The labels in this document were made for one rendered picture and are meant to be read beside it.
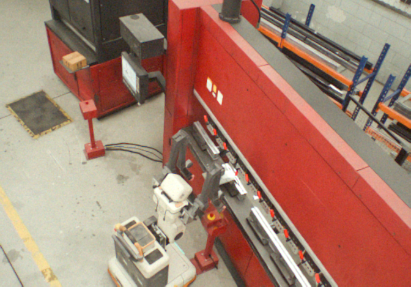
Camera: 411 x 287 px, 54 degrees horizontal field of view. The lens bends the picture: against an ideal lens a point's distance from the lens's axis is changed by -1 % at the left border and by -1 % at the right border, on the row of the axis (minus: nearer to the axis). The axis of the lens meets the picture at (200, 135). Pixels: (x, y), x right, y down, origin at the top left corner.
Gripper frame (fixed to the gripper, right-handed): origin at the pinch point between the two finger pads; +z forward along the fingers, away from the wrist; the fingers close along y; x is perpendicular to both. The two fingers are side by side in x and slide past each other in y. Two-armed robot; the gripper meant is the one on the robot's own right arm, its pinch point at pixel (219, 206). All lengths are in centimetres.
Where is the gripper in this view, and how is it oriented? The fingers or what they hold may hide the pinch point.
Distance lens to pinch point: 364.9
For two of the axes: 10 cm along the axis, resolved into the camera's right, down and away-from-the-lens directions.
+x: -7.2, 6.8, -1.4
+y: -6.4, -5.7, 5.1
